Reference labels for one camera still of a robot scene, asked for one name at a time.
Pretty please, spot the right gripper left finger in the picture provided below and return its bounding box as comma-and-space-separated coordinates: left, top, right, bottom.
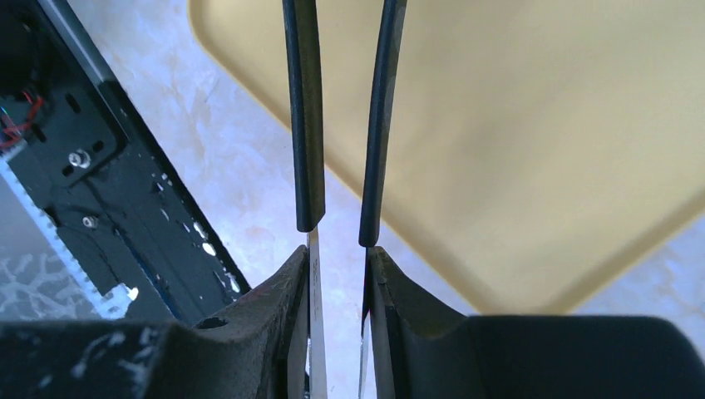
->
0, 0, 329, 399

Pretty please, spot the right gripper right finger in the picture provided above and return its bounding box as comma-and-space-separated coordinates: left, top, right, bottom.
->
359, 1, 704, 398

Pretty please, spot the yellow plastic tray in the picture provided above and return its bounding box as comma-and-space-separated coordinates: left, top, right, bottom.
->
187, 0, 705, 316

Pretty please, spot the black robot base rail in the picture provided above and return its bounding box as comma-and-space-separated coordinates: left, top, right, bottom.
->
1, 1, 251, 324

